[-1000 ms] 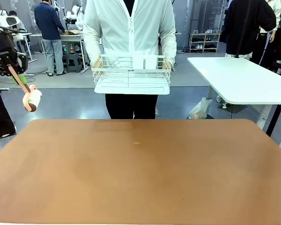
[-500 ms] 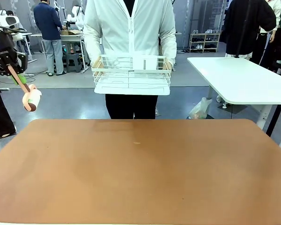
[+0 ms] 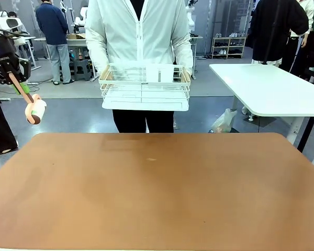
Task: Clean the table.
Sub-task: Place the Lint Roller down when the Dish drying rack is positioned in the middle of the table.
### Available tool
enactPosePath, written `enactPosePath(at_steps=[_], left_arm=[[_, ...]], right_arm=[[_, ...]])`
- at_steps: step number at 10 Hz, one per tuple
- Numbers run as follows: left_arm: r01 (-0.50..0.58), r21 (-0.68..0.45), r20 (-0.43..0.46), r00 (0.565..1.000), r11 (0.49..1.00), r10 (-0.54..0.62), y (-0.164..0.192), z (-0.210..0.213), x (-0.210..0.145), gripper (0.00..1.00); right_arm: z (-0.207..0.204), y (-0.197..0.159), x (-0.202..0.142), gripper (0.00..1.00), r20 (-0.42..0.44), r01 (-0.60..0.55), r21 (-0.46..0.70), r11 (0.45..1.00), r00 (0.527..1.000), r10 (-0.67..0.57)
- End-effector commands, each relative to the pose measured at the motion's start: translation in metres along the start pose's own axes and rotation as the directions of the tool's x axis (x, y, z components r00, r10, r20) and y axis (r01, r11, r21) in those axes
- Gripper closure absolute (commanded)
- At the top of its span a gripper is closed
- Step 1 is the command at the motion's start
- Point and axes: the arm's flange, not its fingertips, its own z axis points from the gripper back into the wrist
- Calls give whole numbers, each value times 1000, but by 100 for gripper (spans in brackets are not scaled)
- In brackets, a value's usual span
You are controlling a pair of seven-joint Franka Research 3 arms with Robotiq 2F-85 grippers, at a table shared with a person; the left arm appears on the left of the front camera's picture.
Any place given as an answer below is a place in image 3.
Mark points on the white background desk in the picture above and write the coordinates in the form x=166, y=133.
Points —
x=76, y=43

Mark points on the person in black coat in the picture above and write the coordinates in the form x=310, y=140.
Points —
x=267, y=28

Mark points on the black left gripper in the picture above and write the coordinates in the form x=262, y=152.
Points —
x=2, y=57

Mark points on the white sleeved left forearm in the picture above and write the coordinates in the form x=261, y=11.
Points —
x=184, y=57

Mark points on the cardboard box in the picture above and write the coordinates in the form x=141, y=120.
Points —
x=76, y=36

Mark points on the seated person in grey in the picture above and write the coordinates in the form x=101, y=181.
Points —
x=11, y=14

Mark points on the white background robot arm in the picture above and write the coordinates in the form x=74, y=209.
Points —
x=64, y=8
x=191, y=18
x=79, y=19

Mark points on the white sleeved right forearm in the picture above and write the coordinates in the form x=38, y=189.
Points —
x=96, y=57

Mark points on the clear plastic bag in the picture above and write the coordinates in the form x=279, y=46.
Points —
x=223, y=121

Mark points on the white plastic cutlery holder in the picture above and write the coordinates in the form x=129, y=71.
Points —
x=159, y=73

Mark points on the person's right hand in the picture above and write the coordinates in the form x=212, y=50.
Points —
x=106, y=75

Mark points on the person in black trousers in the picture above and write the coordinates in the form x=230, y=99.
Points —
x=0, y=123

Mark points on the grey plastic step stool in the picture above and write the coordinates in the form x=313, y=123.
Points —
x=81, y=69

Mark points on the large white table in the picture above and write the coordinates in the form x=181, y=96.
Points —
x=272, y=89

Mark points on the light wood shoe rack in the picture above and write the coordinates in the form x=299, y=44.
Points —
x=229, y=47

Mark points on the person in navy jacket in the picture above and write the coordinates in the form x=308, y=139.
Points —
x=55, y=28

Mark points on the person's left hand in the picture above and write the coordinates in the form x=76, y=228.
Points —
x=188, y=77

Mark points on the person in cream jacket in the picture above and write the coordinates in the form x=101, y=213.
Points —
x=301, y=21

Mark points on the person in white jacket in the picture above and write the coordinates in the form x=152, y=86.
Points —
x=136, y=39

